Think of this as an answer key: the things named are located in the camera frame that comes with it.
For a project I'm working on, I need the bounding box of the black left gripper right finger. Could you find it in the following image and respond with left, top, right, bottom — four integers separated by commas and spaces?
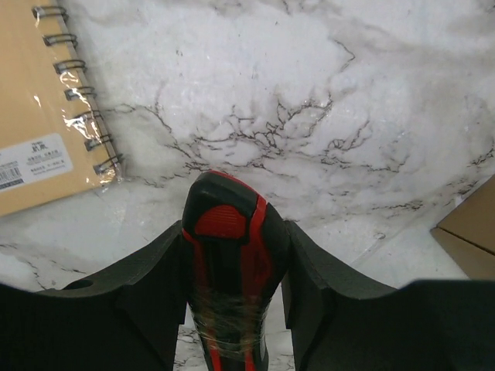
282, 222, 494, 370

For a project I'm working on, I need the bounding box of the red black utility knife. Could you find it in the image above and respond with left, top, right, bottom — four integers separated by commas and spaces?
181, 170, 290, 370

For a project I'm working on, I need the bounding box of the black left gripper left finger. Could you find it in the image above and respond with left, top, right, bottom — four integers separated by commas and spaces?
1, 223, 186, 370

